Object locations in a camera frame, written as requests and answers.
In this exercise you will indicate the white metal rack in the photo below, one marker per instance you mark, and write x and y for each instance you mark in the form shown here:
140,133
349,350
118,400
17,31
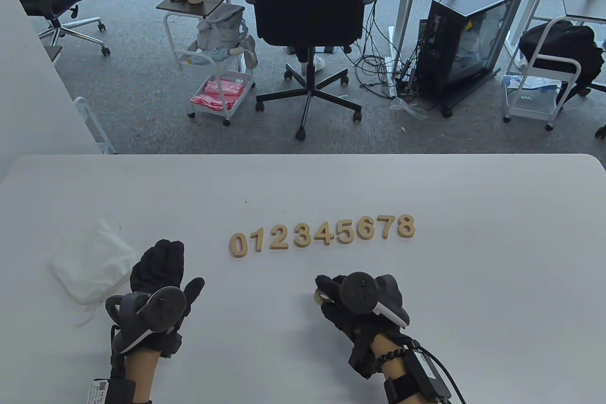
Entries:
83,105

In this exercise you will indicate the black computer tower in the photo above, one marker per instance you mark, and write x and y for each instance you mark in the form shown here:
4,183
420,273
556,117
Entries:
473,1

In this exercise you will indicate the person's left hand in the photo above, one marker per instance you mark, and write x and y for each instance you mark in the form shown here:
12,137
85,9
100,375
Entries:
161,259

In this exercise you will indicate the bent wooden number block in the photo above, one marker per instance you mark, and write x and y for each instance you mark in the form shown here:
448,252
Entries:
384,218

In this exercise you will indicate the light blue pouch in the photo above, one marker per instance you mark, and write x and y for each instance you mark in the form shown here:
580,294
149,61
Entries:
208,57

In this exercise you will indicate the person's right hand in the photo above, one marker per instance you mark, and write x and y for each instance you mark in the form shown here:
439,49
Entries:
345,323

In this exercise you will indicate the double-loop wooden number block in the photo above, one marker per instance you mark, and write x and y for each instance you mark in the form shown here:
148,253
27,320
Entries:
405,226

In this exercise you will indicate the angular wooden number block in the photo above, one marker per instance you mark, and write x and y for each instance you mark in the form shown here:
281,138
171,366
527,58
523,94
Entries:
327,237

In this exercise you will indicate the grey backpack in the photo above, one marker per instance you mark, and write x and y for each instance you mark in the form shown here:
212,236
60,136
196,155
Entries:
220,27

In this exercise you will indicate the pink packets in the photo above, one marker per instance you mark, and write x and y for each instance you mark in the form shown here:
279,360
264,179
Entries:
218,94

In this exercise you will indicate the black wrist sensor box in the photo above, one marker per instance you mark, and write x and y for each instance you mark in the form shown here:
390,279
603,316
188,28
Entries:
120,392
426,373

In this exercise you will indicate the white rolling cart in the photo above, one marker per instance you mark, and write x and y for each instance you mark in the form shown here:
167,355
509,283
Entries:
528,112

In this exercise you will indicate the looped wooden number block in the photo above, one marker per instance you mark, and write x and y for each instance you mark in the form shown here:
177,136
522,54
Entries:
360,231
316,297

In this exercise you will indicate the black backpack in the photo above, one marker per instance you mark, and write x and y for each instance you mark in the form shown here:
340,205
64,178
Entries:
563,41

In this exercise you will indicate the grey handheld controller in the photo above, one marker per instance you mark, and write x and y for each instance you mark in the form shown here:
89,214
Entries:
360,292
165,307

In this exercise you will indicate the oval wooden number block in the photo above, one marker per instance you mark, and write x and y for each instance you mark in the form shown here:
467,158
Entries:
233,246

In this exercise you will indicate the clear plastic bag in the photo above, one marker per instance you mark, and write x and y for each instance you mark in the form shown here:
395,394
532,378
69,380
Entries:
407,108

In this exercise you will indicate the white cart with dark top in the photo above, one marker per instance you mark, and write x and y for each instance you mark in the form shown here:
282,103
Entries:
215,4

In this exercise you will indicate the straight wooden number block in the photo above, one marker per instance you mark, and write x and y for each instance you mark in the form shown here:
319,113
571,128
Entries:
259,243

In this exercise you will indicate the double-curve wooden number block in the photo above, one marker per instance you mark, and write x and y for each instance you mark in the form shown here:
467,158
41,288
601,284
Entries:
302,245

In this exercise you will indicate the person's left forearm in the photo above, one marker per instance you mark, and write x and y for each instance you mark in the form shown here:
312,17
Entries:
142,373

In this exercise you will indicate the hooked wooden number block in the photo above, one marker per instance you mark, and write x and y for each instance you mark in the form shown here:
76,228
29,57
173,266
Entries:
351,235

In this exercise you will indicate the curved wooden number block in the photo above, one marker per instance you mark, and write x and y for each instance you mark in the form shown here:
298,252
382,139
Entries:
279,248

